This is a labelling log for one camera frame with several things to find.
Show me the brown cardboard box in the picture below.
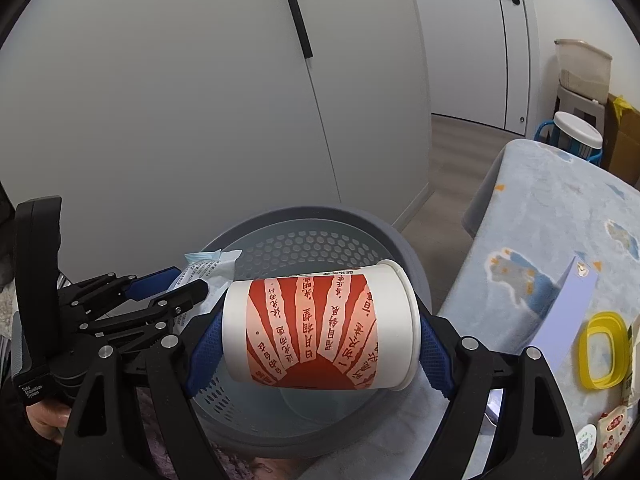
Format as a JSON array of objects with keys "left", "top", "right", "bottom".
[{"left": 602, "top": 92, "right": 640, "bottom": 186}]

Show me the cream printed packet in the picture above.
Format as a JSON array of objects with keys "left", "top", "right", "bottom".
[{"left": 622, "top": 315, "right": 640, "bottom": 406}]

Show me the grey plastic stool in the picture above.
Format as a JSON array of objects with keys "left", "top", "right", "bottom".
[{"left": 554, "top": 85, "right": 608, "bottom": 131}]

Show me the white snack wrapper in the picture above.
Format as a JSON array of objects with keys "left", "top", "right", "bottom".
[{"left": 170, "top": 249, "right": 242, "bottom": 321}]

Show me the red printed paper cup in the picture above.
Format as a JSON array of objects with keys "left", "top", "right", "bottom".
[{"left": 221, "top": 259, "right": 423, "bottom": 392}]

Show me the yellow plastic lid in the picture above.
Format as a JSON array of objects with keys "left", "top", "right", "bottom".
[{"left": 578, "top": 311, "right": 632, "bottom": 390}]

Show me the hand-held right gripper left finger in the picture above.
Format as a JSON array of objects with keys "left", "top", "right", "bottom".
[{"left": 57, "top": 310, "right": 236, "bottom": 480}]

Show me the red and white snack packet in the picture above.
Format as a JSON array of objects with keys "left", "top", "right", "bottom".
[{"left": 597, "top": 405, "right": 631, "bottom": 471}]

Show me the grey perforated waste basket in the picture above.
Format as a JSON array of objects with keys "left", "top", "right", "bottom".
[{"left": 177, "top": 204, "right": 436, "bottom": 461}]

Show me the purple patterned cloth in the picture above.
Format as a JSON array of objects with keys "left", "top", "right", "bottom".
[{"left": 132, "top": 385, "right": 306, "bottom": 480}]

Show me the small white round tub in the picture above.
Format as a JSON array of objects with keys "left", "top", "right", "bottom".
[{"left": 575, "top": 424, "right": 599, "bottom": 478}]

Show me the person's left hand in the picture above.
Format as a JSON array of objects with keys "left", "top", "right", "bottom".
[{"left": 27, "top": 397, "right": 73, "bottom": 441}]

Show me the lavender paper card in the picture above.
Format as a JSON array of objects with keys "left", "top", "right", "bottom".
[{"left": 530, "top": 255, "right": 599, "bottom": 361}]

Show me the long black wardrobe handle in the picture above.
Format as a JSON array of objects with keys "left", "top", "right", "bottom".
[{"left": 275, "top": 0, "right": 313, "bottom": 59}]

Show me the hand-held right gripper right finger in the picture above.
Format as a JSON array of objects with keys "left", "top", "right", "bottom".
[{"left": 416, "top": 312, "right": 586, "bottom": 480}]

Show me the yellow plastic bag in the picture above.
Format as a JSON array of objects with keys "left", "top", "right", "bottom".
[{"left": 612, "top": 95, "right": 640, "bottom": 121}]

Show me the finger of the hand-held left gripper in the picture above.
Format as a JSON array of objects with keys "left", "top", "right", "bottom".
[
  {"left": 75, "top": 279, "right": 210, "bottom": 361},
  {"left": 57, "top": 266, "right": 183, "bottom": 321}
]

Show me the clear plastic storage box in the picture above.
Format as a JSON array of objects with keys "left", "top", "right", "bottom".
[{"left": 554, "top": 38, "right": 613, "bottom": 101}]

